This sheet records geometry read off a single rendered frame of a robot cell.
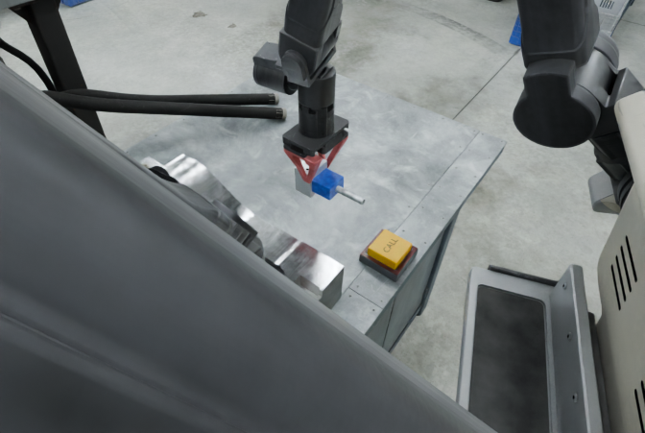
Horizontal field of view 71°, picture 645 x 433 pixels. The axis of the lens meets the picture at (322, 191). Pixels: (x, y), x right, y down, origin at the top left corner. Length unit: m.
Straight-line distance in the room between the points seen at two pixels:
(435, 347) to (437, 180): 0.82
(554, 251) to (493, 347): 1.65
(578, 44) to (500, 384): 0.33
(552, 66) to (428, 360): 1.34
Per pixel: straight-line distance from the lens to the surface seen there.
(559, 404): 0.51
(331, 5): 0.57
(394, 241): 0.85
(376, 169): 1.04
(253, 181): 1.00
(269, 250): 0.76
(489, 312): 0.55
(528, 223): 2.23
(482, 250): 2.03
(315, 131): 0.71
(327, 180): 0.79
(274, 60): 0.69
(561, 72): 0.47
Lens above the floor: 1.48
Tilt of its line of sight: 44 degrees down
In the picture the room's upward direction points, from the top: 2 degrees clockwise
